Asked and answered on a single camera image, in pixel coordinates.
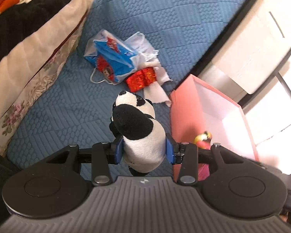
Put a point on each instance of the pink yellow plush toy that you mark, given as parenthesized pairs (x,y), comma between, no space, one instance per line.
(203,140)

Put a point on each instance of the blue textured seat cushion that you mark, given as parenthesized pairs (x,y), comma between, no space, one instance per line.
(172,17)

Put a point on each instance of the cream folding table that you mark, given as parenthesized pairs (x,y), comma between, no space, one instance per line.
(252,53)

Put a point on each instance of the grey curved metal tube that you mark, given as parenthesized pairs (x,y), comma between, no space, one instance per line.
(289,91)

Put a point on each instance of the pink cardboard box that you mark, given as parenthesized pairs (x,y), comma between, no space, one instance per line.
(184,116)

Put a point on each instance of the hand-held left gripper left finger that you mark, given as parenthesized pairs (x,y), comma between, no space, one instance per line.
(118,150)

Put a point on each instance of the white paper towel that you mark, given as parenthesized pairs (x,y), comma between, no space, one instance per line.
(155,92)

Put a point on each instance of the red foil packet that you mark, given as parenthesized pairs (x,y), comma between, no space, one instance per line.
(140,79)

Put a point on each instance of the blue printed mask packet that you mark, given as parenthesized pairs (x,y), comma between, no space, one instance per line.
(111,55)

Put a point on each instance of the striped fleece blanket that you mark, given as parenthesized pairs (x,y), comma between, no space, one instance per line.
(26,17)

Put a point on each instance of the pale blue face mask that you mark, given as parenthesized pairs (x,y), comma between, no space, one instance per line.
(138,43)

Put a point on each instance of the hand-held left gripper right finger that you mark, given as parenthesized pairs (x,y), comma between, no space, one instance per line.
(169,150)

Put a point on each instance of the panda plush toy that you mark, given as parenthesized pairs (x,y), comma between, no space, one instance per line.
(135,116)

